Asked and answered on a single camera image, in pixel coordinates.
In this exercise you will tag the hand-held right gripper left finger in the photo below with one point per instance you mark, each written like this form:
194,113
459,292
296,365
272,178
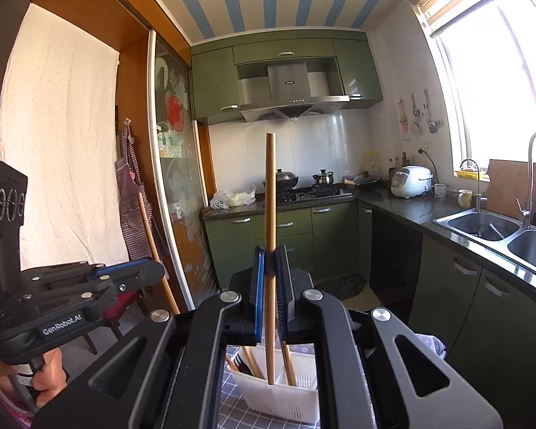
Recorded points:
260,295

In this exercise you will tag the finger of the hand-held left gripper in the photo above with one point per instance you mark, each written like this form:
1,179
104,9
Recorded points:
134,273
114,297

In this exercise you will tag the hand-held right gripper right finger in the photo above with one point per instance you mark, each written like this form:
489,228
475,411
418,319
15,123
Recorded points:
283,295

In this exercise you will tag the white plastic utensil basket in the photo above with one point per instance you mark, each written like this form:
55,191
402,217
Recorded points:
277,400

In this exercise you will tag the person's left hand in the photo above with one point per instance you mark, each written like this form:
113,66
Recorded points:
49,380

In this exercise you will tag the red seat wooden chair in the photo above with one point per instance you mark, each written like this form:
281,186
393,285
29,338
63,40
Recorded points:
118,301

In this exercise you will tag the black floor mat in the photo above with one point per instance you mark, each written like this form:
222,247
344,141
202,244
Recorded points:
341,286

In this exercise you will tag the checked apron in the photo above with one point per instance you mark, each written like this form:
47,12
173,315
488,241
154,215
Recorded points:
134,196

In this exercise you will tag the sliding glass door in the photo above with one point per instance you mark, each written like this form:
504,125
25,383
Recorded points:
178,187

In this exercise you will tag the white plastic bag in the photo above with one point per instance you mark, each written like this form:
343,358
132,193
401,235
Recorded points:
232,199

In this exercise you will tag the gas stove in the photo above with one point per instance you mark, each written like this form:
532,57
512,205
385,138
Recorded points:
321,194

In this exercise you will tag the white cloth curtain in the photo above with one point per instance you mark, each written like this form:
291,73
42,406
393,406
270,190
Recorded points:
58,143

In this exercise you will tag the black wok with lid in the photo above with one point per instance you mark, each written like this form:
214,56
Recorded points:
286,178

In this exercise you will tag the steel pot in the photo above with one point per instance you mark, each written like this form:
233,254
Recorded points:
324,178

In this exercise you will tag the black frying pan with lid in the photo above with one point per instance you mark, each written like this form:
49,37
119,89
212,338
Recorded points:
365,180

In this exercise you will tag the green base cabinets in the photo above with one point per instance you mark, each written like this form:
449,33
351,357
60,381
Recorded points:
429,277

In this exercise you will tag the purple patterned cloth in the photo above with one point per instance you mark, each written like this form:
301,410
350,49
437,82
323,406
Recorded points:
431,346

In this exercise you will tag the white rice cooker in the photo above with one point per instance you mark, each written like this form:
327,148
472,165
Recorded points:
411,182

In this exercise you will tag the row of sauce bottles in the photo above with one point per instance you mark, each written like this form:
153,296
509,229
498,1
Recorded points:
397,167

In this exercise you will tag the white cup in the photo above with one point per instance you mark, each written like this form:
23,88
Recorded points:
438,191

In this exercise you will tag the steel range hood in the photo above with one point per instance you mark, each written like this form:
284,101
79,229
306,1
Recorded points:
290,94

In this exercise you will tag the yellow mug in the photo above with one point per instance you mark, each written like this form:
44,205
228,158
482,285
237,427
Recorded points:
463,198

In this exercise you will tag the yellow sponge holder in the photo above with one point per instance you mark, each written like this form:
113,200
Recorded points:
466,174

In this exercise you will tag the small steel faucet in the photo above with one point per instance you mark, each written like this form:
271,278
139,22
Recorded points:
477,187

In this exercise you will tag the steel double sink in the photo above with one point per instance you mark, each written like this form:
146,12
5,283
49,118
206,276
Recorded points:
496,232

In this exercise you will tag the wooden cutting board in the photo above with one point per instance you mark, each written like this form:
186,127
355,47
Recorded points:
509,187

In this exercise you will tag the tall steel faucet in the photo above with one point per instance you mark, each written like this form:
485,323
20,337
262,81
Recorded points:
529,178

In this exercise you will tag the window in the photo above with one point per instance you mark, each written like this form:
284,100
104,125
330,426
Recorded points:
496,98

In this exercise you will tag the window roller blind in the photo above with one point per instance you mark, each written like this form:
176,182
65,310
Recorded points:
455,0

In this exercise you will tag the wall socket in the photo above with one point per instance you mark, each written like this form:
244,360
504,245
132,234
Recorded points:
424,149

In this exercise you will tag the green wall cabinets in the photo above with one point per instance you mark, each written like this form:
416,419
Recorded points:
214,85

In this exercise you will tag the utensil wall sticker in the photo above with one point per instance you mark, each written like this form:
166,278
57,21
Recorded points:
417,114

